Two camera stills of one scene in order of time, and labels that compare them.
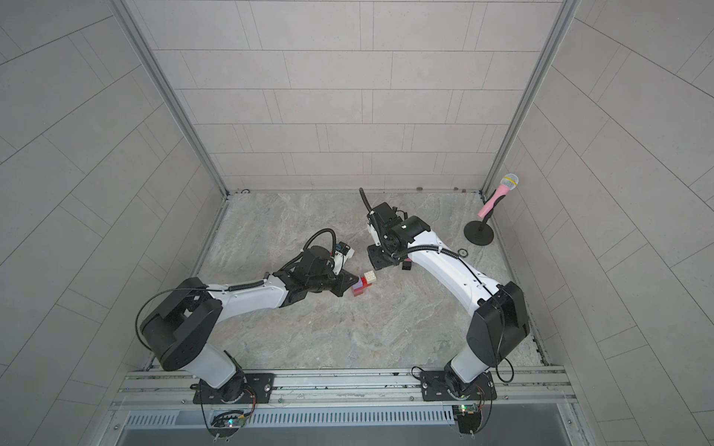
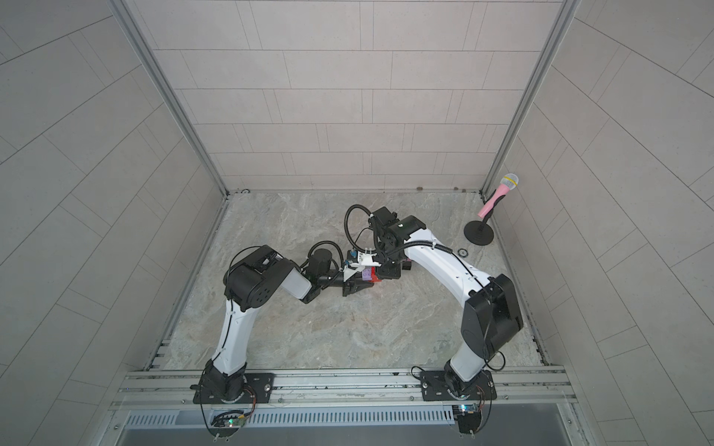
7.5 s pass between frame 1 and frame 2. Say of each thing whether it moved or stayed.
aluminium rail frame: stayed
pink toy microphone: stayed
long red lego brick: moved
